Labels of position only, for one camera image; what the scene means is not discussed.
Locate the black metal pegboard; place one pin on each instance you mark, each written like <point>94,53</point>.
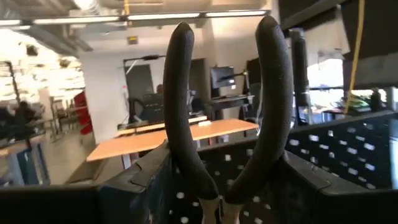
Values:
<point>323,155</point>

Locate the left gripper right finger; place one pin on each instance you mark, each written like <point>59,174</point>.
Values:
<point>342,208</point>

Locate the person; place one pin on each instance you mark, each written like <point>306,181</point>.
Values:
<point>25,113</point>

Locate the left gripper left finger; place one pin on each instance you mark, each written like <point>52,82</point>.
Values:
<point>93,205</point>

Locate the computer monitor on arm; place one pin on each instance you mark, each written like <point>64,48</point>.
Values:
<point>222,77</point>

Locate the wooden office table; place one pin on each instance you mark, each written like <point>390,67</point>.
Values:
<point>140,143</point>

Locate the ceiling strip light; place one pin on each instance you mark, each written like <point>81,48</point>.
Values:
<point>77,20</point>

